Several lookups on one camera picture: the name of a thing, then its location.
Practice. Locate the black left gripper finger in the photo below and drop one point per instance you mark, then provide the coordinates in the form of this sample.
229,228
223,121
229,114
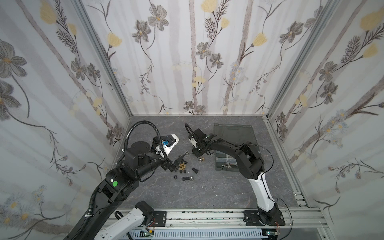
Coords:
180,160
176,166

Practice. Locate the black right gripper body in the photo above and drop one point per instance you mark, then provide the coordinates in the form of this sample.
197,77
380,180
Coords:
198,149

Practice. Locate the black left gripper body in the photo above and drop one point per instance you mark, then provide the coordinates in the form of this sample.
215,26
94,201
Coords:
167,165

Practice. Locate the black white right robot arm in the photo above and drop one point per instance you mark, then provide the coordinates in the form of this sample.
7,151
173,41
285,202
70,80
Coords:
251,166

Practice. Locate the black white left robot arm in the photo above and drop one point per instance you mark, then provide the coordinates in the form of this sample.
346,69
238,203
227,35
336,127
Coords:
138,160

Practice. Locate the brass wing nuts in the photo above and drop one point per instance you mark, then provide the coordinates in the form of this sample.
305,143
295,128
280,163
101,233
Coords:
182,168

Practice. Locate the green plastic organizer box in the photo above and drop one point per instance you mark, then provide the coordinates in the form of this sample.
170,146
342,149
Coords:
235,136

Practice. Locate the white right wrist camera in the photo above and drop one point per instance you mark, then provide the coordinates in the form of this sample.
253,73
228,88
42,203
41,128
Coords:
193,142

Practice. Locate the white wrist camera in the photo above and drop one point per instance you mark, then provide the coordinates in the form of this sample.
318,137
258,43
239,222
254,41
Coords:
165,146
193,142

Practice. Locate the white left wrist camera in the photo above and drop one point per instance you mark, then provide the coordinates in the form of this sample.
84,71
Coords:
165,146

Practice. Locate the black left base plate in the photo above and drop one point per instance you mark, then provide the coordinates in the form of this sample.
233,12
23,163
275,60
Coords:
158,219

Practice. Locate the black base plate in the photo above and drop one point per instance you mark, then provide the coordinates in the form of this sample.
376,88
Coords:
158,219
262,219

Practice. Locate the white slotted cable duct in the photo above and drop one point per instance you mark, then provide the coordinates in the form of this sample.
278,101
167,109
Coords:
199,234

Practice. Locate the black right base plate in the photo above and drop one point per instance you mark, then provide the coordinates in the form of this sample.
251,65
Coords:
262,219

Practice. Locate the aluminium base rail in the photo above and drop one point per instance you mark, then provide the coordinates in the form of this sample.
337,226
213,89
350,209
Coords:
301,223

